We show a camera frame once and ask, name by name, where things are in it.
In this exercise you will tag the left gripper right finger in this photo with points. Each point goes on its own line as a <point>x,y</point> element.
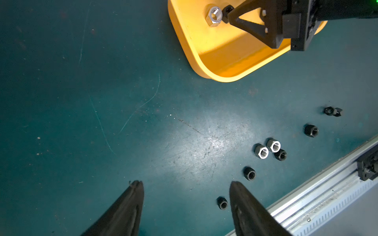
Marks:
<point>250,217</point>

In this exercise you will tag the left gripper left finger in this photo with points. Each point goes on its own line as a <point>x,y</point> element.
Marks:
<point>123,217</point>

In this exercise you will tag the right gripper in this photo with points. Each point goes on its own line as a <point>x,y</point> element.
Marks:
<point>296,20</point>

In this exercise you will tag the yellow plastic storage box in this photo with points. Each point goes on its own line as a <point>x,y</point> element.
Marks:
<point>221,51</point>

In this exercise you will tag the black nut below silver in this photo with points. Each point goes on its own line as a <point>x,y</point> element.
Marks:
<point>281,155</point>

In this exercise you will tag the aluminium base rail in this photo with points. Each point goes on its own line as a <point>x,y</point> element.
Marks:
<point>321,198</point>

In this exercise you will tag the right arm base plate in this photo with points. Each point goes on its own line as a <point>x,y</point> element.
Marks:
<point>367,164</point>

